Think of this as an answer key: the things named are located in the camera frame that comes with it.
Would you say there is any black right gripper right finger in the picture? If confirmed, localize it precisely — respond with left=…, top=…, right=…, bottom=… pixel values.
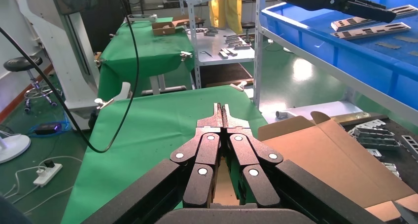
left=223, top=104, right=386, bottom=224

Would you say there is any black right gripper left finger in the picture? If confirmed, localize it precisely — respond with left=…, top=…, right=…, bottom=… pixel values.
left=81, top=103, right=224, bottom=224

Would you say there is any silver metal shield plate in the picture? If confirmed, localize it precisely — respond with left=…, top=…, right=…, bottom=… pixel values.
left=330, top=4, right=418, bottom=32
left=331, top=22, right=412, bottom=41

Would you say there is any large blue plastic tray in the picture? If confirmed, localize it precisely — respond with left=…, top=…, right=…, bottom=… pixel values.
left=260, top=0, right=418, bottom=112

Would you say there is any open cardboard box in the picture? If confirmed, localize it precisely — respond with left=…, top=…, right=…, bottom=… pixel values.
left=258, top=111, right=418, bottom=224

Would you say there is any wooden framed black tray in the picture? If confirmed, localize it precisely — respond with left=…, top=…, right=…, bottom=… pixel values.
left=330, top=111, right=418, bottom=186

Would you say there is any small cardboard box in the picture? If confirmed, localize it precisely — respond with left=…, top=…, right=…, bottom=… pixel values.
left=151, top=16, right=189, bottom=37

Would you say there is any white pipe fitting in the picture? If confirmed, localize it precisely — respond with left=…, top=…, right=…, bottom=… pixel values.
left=275, top=110, right=297, bottom=120

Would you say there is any green tablecloth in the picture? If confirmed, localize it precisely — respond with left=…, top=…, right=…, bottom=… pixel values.
left=60, top=85, right=269, bottom=224
left=97, top=17, right=196, bottom=101

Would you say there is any white lower shelf board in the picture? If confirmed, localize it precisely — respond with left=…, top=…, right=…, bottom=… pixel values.
left=261, top=101, right=364, bottom=124

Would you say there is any white background shelving rack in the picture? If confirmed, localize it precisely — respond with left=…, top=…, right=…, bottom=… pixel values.
left=177, top=0, right=259, bottom=90

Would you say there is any black round stool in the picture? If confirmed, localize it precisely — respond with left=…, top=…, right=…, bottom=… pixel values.
left=241, top=21, right=256, bottom=44
left=3, top=56, right=59, bottom=114

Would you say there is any yellow hanging cloth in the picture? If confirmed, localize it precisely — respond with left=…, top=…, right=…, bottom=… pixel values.
left=209, top=0, right=244, bottom=34

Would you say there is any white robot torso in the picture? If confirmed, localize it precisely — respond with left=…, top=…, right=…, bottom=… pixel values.
left=13, top=0, right=132, bottom=132

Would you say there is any white plastic object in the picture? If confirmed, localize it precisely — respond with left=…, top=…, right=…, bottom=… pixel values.
left=125, top=14, right=158, bottom=23

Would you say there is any white power strip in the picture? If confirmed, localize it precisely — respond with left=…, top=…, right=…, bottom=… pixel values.
left=33, top=159, right=63, bottom=188

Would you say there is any black power adapter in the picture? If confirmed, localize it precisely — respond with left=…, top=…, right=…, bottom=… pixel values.
left=34, top=122, right=63, bottom=136

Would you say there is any white fan base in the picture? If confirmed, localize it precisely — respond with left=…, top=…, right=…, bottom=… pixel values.
left=0, top=133, right=32, bottom=165

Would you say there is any grey table leg frame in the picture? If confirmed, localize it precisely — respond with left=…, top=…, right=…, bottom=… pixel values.
left=140, top=74, right=189, bottom=98

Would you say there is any perforated white shelf post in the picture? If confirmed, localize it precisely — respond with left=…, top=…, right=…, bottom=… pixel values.
left=253, top=0, right=266, bottom=111

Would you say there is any black hanging cable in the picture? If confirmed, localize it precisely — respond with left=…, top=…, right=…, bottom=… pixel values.
left=0, top=0, right=140, bottom=153

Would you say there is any blue floor cable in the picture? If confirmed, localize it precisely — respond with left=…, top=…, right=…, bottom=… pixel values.
left=28, top=116, right=72, bottom=139

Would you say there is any white floor cable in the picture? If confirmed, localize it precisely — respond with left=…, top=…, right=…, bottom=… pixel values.
left=0, top=155, right=84, bottom=215

